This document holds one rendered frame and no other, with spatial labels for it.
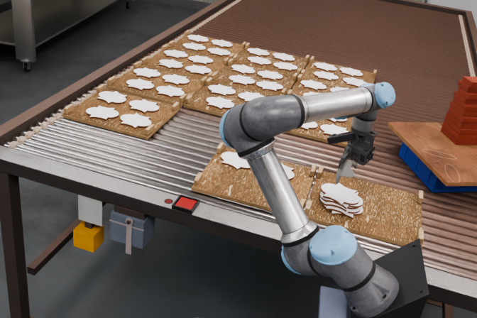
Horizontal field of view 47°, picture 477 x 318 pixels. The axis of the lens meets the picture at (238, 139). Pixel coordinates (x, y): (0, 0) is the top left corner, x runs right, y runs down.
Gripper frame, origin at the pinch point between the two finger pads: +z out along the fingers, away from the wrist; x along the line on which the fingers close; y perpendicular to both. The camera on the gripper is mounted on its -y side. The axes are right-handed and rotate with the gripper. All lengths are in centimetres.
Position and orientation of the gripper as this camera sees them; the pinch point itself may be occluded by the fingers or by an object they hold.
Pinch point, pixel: (344, 175)
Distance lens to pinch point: 199.8
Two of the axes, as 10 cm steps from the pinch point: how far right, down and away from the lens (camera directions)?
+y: 7.9, 3.6, -4.9
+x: 6.0, -3.1, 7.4
